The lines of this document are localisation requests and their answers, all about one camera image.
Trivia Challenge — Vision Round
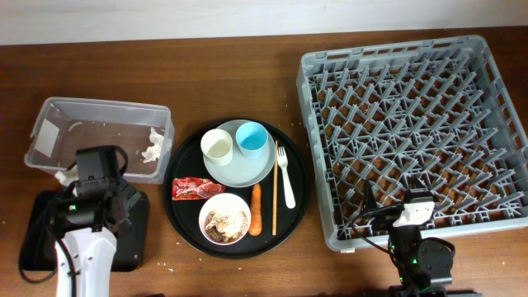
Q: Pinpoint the orange carrot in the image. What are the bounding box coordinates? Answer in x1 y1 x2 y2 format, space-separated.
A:
248 183 262 236

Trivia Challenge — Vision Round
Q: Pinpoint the light blue cup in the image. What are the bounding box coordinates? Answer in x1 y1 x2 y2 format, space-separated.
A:
235 121 268 159

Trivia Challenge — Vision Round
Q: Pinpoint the pale green plate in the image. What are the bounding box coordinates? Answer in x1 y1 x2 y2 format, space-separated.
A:
203 120 275 187

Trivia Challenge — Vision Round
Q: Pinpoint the grey dishwasher rack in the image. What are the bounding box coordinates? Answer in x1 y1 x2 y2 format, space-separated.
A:
297 35 527 252

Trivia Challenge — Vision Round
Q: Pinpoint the clear plastic waste bin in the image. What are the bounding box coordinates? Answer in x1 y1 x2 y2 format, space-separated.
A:
24 97 175 184

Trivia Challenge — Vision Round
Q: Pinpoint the black rectangular tray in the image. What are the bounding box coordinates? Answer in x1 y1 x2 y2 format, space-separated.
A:
21 191 149 272

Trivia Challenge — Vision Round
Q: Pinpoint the white label on bin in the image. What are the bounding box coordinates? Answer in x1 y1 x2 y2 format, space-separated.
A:
34 119 59 158

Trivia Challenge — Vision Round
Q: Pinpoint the red snack wrapper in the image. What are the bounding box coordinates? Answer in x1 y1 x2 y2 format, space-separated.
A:
172 177 226 200

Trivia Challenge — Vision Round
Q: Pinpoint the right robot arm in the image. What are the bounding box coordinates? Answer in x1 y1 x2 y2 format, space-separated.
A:
351 178 478 297

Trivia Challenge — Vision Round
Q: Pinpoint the white bowl with food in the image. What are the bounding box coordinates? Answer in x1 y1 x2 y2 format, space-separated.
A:
198 193 252 246

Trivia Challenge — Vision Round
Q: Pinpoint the wooden chopstick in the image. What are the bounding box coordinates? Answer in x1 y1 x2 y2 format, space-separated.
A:
271 140 278 236

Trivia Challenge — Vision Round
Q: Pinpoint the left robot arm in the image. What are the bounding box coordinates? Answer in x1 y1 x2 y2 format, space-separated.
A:
17 145 146 296

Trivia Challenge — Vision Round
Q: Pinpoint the cream cup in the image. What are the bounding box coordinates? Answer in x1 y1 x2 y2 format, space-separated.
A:
200 129 233 167

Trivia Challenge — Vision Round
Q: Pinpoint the round black serving tray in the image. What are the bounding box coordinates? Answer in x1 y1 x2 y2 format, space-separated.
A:
163 121 311 259

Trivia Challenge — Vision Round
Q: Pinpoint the white plastic fork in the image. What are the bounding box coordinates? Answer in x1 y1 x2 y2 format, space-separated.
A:
277 146 296 209

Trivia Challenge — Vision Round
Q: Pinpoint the white tissue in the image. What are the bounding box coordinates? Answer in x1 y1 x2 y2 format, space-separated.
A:
141 127 164 163

